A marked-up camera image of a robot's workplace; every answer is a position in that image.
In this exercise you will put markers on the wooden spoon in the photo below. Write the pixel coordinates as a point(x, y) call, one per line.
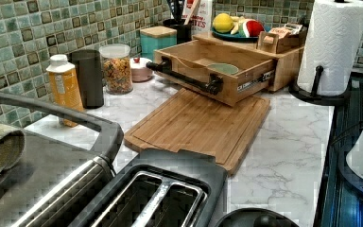
point(194, 5)

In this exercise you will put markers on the yellow toy lemon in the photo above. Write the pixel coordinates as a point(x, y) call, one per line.
point(223, 23)

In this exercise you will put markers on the black paper towel holder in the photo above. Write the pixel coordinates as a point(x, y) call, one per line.
point(313, 97)

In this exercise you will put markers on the black round object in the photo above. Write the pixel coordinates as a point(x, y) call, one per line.
point(255, 217)

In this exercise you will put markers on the toy watermelon slice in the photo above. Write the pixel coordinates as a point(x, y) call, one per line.
point(250, 28)

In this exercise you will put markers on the toy banana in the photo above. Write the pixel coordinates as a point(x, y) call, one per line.
point(236, 22)

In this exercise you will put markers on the stainless toaster oven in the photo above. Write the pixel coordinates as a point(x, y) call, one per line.
point(53, 181)

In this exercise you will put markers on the orange bottle with white cap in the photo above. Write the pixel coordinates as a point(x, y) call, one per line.
point(64, 82)

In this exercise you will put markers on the black utensil holder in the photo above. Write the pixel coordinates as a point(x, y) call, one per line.
point(183, 31)

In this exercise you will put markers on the dark grey cylindrical canister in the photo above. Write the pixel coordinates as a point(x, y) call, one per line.
point(88, 67)

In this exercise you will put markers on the teal plate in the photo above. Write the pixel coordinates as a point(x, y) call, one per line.
point(233, 37)

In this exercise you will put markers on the light green bowl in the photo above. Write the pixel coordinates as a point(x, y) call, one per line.
point(224, 68)

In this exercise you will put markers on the clear jar of cereal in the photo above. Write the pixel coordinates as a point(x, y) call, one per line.
point(116, 68)

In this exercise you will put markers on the wooden drawer with black handle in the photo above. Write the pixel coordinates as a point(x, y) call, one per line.
point(186, 64)

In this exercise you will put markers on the wooden tea bag box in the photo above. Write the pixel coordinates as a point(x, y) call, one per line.
point(273, 44)

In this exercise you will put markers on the white oats box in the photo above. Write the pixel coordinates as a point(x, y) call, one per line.
point(202, 19)

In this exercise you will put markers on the teal canister with wooden lid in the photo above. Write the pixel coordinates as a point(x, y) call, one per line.
point(156, 37)

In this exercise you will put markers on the bamboo cutting board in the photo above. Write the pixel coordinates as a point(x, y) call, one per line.
point(198, 123)

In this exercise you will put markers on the dark tea bag packet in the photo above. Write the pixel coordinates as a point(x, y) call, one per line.
point(293, 28)

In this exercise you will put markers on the brown tea bag packet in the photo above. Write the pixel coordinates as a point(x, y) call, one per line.
point(280, 31)

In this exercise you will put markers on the black two-slot toaster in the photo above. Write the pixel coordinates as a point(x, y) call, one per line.
point(158, 188)

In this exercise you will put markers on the white paper towel roll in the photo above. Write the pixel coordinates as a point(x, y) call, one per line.
point(333, 37)

